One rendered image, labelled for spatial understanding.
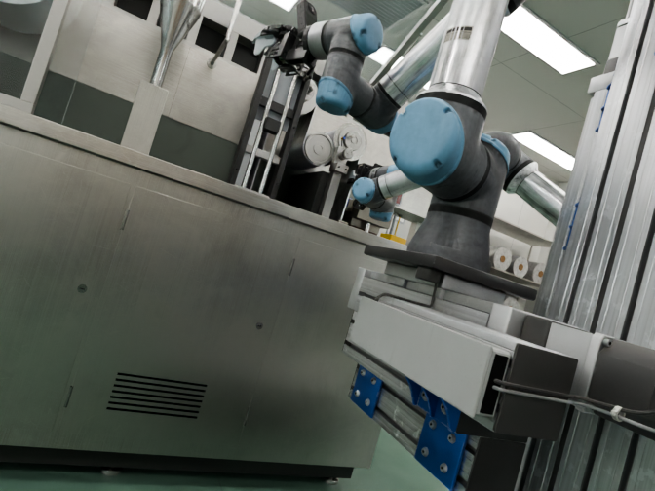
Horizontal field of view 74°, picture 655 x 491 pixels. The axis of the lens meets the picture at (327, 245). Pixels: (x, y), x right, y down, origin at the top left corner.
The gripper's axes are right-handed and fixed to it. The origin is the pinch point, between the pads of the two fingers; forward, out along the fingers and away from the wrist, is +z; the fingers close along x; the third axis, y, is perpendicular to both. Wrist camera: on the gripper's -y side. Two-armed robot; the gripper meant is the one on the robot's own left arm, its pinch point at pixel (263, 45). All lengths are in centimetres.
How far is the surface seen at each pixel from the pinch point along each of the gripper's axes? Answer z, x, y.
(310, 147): 27, 51, 1
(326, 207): 19, 62, 21
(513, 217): 113, 509, -142
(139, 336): 19, 11, 80
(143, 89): 56, -1, 9
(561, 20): 13, 208, -181
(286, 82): 25.2, 28.4, -10.9
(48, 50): 38, -31, 20
